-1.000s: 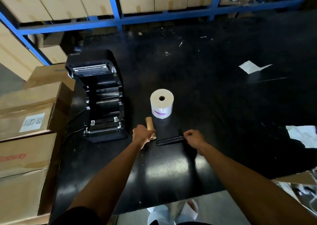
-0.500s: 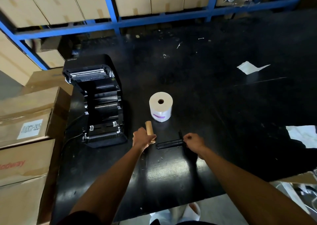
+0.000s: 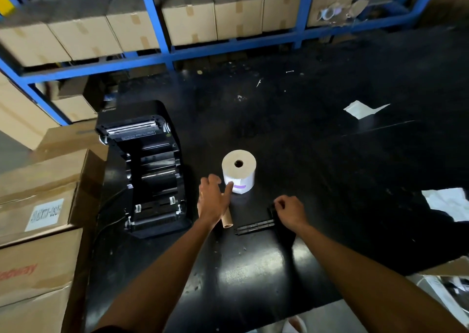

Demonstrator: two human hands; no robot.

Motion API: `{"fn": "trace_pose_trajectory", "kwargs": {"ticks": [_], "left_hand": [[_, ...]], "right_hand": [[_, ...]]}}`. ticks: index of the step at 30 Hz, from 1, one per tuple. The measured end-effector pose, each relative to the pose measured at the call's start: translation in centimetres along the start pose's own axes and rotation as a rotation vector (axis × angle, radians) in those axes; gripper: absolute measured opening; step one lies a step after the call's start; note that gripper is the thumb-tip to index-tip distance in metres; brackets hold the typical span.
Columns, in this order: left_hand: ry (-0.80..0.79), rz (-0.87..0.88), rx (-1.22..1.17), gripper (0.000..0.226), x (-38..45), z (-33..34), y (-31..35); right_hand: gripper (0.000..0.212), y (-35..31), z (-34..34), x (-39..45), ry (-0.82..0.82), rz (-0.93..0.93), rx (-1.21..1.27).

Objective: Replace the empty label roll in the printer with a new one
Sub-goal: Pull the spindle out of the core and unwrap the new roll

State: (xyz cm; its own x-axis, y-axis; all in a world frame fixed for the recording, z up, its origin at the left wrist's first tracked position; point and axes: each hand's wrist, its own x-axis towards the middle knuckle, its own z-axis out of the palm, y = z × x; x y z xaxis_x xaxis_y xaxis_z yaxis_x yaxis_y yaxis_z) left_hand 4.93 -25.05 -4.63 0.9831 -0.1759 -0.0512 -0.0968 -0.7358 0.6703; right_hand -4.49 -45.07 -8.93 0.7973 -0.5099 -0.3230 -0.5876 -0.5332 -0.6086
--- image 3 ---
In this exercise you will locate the person's left hand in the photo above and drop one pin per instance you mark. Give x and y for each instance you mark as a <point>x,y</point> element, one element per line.
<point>212,201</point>

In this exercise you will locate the person's right hand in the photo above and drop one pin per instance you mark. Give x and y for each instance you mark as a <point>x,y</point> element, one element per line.
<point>293,213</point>

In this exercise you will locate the brown cardboard core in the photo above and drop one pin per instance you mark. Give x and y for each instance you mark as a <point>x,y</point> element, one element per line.
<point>228,221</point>

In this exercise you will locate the white label paper roll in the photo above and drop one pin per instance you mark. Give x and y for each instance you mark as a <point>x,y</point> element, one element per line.
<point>238,175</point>

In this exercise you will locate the black plastic roll spindle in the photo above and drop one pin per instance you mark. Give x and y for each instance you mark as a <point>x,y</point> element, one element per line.
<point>254,226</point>

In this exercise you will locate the black label printer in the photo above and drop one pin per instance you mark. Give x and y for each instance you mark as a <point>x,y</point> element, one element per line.
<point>154,175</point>

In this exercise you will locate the person's left forearm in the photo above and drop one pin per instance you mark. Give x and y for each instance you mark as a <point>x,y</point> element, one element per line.
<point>157,281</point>

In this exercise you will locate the person's right forearm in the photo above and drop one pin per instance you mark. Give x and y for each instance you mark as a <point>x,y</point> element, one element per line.
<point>366,281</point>

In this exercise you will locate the person's right white sandal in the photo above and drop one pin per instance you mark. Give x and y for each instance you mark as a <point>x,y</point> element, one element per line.
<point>295,325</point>

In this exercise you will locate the person's black shirt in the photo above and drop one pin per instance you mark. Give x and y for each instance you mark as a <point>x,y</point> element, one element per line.
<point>110,330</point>

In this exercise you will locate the white label cardboard box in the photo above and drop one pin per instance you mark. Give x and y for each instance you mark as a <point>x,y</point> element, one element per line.
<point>40,182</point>

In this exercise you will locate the clear tape roll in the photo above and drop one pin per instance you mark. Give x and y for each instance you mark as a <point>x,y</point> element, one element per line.
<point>329,13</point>

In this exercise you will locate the small white paper scrap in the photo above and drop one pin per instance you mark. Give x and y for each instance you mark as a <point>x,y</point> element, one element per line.
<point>361,109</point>

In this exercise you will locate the blue print cardboard box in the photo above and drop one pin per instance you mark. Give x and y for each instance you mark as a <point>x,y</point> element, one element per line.
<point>69,142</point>

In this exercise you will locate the large white paper sheet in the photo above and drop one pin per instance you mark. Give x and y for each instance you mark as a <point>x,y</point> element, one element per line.
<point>449,202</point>

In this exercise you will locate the brown cardboard piece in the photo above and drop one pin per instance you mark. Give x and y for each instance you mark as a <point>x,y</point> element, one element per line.
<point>449,266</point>

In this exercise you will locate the small open cardboard box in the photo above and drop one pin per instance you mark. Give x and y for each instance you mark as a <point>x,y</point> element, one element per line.
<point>75,109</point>

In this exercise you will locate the white plastic object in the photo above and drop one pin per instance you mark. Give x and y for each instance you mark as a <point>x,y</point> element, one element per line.
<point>439,296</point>

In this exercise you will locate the row of taped cardboard boxes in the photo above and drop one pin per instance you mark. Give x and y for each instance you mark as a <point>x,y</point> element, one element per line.
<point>188,25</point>

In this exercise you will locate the blue metal shelving rack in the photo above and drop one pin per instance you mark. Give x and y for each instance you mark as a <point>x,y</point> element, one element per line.
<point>154,14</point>

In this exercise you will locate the red lettered cardboard box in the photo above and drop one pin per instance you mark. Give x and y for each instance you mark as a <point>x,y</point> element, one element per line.
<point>36,292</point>

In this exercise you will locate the tall leaning cardboard box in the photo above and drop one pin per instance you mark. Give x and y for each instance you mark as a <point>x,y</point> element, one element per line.
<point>22,116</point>

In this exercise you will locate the yellow post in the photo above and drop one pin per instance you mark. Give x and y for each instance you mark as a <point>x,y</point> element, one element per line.
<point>5,4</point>

